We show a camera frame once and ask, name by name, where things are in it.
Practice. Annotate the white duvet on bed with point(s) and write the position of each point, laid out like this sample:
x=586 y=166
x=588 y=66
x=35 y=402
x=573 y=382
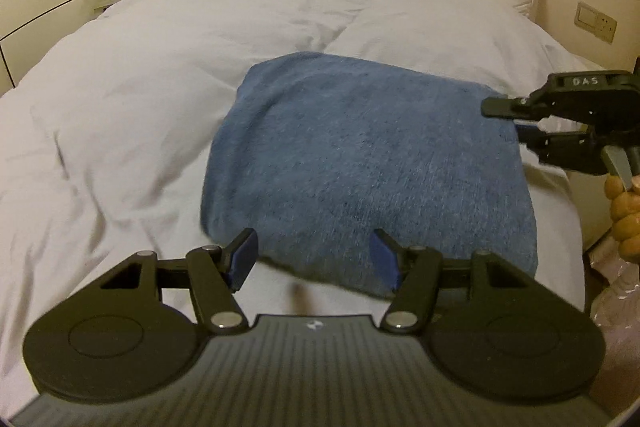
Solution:
x=104 y=142

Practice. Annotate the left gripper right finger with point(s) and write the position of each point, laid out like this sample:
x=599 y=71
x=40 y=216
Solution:
x=412 y=274

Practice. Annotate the wall switch and socket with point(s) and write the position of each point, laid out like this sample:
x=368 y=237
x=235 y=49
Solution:
x=597 y=23

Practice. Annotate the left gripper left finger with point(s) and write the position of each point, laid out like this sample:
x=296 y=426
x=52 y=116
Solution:
x=216 y=274

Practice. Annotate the person's right hand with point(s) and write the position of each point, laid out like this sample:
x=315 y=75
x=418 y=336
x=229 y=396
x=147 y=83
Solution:
x=625 y=216

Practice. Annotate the pink patterned curtain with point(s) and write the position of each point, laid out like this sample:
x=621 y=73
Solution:
x=616 y=311

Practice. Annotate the blue denim jeans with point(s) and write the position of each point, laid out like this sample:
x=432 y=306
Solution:
x=318 y=151

